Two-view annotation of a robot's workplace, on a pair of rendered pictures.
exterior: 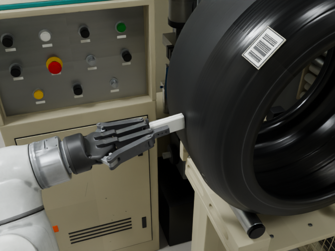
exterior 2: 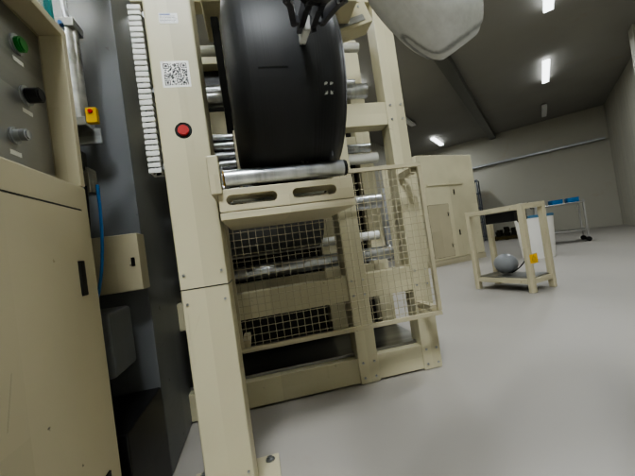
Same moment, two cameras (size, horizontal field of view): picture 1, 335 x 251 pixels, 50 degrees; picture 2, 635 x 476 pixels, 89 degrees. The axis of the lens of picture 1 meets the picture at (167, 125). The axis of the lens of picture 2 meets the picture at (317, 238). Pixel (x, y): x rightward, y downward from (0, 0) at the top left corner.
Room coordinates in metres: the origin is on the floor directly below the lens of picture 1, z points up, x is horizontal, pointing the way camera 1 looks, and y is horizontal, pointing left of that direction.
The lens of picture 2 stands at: (0.53, 0.72, 0.69)
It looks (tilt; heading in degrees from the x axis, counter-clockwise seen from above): 1 degrees up; 277
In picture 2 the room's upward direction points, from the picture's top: 8 degrees counter-clockwise
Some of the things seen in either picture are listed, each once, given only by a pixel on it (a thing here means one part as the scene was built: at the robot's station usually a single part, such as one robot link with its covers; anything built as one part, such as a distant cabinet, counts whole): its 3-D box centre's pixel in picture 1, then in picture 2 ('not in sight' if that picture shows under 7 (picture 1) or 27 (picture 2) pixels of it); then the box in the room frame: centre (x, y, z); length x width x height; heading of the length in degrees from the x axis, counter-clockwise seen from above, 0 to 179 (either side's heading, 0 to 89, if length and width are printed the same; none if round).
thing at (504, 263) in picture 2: not in sight; (507, 246); (-0.90, -2.70, 0.40); 0.60 x 0.35 x 0.80; 123
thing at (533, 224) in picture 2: not in sight; (536, 235); (-2.24, -4.86, 0.34); 0.56 x 0.55 x 0.67; 62
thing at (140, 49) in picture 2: not in sight; (148, 92); (1.06, -0.13, 1.19); 0.05 x 0.04 x 0.48; 108
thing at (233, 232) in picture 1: (222, 198); (286, 196); (0.71, -0.15, 0.83); 0.36 x 0.09 x 0.06; 18
